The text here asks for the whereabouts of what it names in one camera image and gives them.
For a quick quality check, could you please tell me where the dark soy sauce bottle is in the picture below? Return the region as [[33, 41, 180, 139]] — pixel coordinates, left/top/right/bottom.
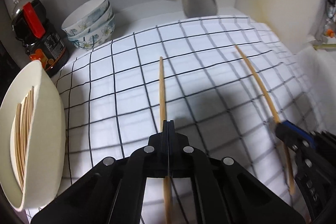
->
[[11, 0, 70, 77]]

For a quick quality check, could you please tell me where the bottom floral ceramic bowl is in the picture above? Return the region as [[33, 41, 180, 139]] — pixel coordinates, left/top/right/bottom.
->
[[68, 15, 115, 50]]

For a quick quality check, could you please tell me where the large white round basin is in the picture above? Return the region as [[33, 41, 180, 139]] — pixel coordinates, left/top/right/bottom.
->
[[1, 60, 66, 211]]

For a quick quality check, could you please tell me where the floral ceramic bowl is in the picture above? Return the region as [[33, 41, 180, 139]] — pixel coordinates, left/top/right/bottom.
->
[[68, 15, 115, 50], [61, 0, 109, 36], [67, 6, 114, 39]]

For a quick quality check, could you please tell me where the top floral ceramic bowl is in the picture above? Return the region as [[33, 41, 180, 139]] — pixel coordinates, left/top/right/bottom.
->
[[61, 0, 109, 36]]

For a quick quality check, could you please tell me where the white checkered cloth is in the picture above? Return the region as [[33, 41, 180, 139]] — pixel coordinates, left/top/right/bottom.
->
[[24, 14, 324, 224]]

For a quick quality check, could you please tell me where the middle floral ceramic bowl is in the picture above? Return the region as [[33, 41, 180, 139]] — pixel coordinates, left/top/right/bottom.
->
[[67, 6, 114, 39]]

